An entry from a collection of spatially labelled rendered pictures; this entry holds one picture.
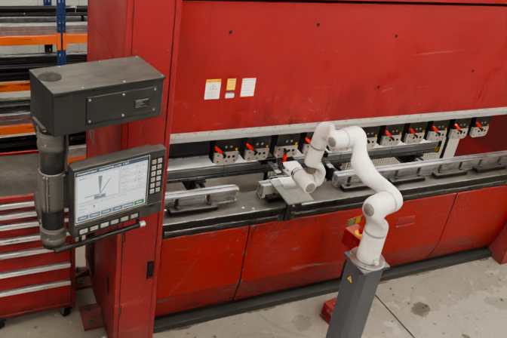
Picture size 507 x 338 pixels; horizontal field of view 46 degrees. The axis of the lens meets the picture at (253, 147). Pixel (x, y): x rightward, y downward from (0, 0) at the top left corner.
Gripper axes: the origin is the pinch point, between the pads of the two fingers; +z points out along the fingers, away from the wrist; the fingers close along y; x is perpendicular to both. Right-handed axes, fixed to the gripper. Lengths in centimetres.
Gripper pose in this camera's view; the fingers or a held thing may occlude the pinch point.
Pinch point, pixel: (284, 159)
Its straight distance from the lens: 362.8
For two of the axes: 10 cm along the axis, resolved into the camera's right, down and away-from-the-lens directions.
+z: -4.1, -4.9, 7.7
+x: 1.4, -8.6, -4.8
